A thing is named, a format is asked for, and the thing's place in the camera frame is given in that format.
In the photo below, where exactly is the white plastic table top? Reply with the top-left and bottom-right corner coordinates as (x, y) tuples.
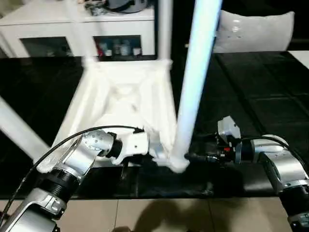
(36, 59), (191, 174)

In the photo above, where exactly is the black cabinet with orange label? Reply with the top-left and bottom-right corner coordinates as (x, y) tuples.
(154, 0), (226, 55)

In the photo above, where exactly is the white flat board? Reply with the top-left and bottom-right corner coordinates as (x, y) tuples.
(288, 50), (309, 66)

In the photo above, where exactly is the black work surface mat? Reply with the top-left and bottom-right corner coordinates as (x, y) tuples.
(0, 52), (309, 200)

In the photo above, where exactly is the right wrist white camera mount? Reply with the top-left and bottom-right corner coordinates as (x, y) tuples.
(217, 116), (242, 164)

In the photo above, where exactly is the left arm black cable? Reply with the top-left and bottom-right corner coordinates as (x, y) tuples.
(0, 125), (145, 218)

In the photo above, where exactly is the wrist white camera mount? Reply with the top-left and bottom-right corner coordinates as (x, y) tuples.
(217, 116), (242, 164)
(112, 130), (150, 166)

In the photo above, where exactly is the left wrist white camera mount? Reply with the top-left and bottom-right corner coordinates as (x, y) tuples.
(112, 130), (150, 166)

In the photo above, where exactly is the white sideboard with glass doors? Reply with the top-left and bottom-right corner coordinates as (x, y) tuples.
(0, 0), (155, 58)

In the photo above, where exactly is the grey pillow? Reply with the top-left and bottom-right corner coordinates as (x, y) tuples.
(213, 10), (295, 53)

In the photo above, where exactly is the black tangled item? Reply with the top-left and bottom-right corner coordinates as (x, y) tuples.
(84, 0), (107, 15)

